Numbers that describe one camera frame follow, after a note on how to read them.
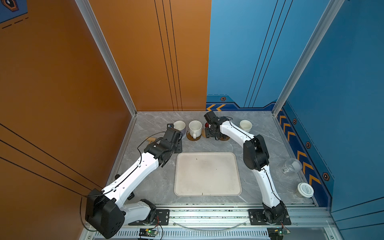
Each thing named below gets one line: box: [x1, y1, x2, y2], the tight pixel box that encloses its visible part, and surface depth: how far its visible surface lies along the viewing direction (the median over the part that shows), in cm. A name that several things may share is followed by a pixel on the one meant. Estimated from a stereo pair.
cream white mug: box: [239, 119, 253, 133], surface depth 102 cm
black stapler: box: [127, 191, 135, 201], surface depth 81 cm
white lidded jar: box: [296, 182, 314, 198], surface depth 77 cm
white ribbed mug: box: [188, 120, 203, 139], surface depth 101 cm
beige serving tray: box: [174, 151, 242, 197], surface depth 89 cm
